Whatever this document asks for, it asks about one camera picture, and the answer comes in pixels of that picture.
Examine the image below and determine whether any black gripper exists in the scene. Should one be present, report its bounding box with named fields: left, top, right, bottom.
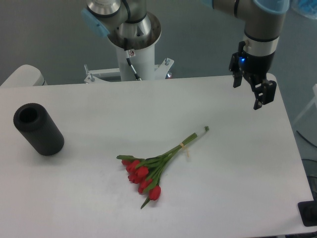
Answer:
left=229, top=41, right=277, bottom=110

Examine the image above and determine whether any red tulip bouquet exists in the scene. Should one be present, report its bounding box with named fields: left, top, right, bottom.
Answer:
left=116, top=125, right=210, bottom=209

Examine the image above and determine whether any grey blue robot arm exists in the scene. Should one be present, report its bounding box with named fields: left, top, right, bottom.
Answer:
left=81, top=0, right=290, bottom=110

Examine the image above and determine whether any blue plastic bag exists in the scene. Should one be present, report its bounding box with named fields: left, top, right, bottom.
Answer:
left=291, top=0, right=317, bottom=20

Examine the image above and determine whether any black device at table edge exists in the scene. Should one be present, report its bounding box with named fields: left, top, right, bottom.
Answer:
left=298, top=201, right=317, bottom=227

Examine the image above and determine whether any black cylindrical vase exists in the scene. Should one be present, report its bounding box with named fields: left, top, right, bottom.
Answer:
left=13, top=103, right=64, bottom=156

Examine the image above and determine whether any white chair back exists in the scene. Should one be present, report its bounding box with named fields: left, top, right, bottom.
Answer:
left=0, top=64, right=47, bottom=88

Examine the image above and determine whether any black floor cable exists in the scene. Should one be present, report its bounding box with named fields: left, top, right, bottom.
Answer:
left=296, top=130, right=317, bottom=147

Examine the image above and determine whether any white metal base frame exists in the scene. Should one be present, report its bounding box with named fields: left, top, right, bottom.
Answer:
left=84, top=58, right=174, bottom=84

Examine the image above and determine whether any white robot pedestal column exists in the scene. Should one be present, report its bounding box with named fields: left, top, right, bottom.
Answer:
left=108, top=32, right=160, bottom=81

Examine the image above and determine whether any grey pedestal cable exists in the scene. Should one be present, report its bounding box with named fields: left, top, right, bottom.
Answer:
left=126, top=58, right=142, bottom=81

